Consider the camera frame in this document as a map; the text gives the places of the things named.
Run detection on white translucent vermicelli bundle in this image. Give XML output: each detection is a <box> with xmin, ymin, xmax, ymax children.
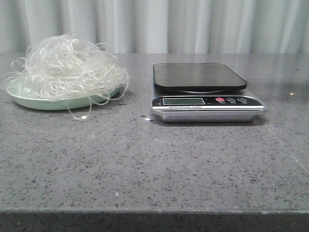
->
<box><xmin>0</xmin><ymin>34</ymin><xmax>129</xmax><ymax>121</ymax></box>

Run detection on black silver kitchen scale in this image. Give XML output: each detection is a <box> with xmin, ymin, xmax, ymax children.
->
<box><xmin>151</xmin><ymin>63</ymin><xmax>266</xmax><ymax>122</ymax></box>

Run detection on white pleated curtain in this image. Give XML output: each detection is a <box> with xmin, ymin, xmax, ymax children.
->
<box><xmin>0</xmin><ymin>0</ymin><xmax>309</xmax><ymax>54</ymax></box>

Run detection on light green round plate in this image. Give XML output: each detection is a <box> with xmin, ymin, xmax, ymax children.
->
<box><xmin>7</xmin><ymin>80</ymin><xmax>119</xmax><ymax>111</ymax></box>

